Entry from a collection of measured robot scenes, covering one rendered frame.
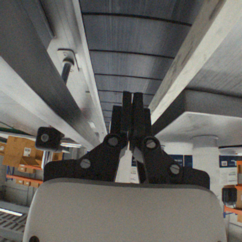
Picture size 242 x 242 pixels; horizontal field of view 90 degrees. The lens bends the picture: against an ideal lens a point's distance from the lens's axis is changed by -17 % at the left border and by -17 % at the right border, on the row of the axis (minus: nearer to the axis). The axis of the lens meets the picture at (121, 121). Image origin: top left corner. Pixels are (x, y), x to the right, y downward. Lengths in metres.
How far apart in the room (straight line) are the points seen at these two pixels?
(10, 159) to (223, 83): 2.08
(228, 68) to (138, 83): 0.15
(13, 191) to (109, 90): 9.41
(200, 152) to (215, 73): 0.28
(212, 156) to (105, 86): 0.38
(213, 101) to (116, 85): 0.20
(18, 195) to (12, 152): 7.38
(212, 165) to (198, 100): 0.24
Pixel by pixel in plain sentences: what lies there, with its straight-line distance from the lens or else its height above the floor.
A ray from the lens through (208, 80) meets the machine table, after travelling 0.29.
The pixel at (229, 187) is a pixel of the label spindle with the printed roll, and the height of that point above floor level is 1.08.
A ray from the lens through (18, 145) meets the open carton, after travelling 2.06.
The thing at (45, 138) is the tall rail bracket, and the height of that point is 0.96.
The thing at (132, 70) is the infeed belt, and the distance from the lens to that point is 0.16.
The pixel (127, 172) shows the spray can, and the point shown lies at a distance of 0.29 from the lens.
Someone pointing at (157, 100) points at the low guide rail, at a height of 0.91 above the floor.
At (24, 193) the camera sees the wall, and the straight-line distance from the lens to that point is 9.20.
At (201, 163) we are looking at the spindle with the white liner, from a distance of 0.48.
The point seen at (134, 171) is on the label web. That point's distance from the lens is 0.80.
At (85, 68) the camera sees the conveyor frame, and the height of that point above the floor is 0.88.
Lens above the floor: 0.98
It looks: 17 degrees down
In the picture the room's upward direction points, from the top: 176 degrees counter-clockwise
